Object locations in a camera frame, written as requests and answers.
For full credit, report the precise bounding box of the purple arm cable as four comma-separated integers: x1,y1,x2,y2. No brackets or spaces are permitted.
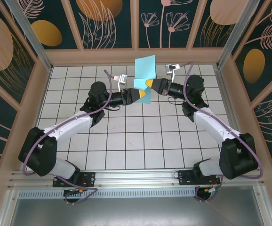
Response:
180,61,264,203
22,69,115,206

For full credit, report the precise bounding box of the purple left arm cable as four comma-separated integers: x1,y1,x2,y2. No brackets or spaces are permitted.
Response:
22,69,115,206

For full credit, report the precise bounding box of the aluminium side rail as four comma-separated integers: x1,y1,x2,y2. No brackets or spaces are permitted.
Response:
214,65,253,168

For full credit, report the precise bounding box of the light blue cloth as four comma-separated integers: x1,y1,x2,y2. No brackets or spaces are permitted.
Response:
133,55,157,105

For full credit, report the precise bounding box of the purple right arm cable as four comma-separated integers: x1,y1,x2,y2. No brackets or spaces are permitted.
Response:
180,61,264,203

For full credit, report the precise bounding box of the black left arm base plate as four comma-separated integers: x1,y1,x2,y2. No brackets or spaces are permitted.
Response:
53,171,96,188

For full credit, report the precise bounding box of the thin black right gripper cable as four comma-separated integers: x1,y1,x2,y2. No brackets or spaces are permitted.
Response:
168,96,186,105

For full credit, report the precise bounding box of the perforated metal cable duct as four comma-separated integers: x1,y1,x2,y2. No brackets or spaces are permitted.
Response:
18,189,197,198

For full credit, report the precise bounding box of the grey metal sheet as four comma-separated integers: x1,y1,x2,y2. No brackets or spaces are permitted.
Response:
6,186,268,226

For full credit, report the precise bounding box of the long aluminium mounting rail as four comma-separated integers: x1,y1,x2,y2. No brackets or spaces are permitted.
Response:
7,166,267,189

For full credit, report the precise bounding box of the aluminium corner post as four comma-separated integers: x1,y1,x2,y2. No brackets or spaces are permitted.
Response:
216,0,267,69
4,0,53,72

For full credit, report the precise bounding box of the white grid table mat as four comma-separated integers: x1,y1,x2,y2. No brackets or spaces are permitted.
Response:
23,65,242,171

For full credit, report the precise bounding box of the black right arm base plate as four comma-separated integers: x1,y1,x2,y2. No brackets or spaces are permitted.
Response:
177,169,221,186

